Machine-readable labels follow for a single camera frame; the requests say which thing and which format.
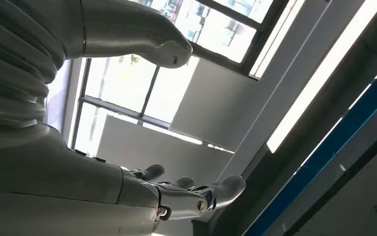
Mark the narrow ceiling light strip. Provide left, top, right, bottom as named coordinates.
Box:
left=250, top=0, right=307, bottom=79

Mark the long ceiling lamp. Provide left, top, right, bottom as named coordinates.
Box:
left=266, top=0, right=377, bottom=154

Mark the black ceiling rail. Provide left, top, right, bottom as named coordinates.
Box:
left=283, top=120, right=377, bottom=236

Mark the blue ceiling beam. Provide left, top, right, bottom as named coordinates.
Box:
left=244, top=55, right=377, bottom=236

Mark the window with dark frame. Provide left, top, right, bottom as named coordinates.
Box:
left=45, top=0, right=290, bottom=159

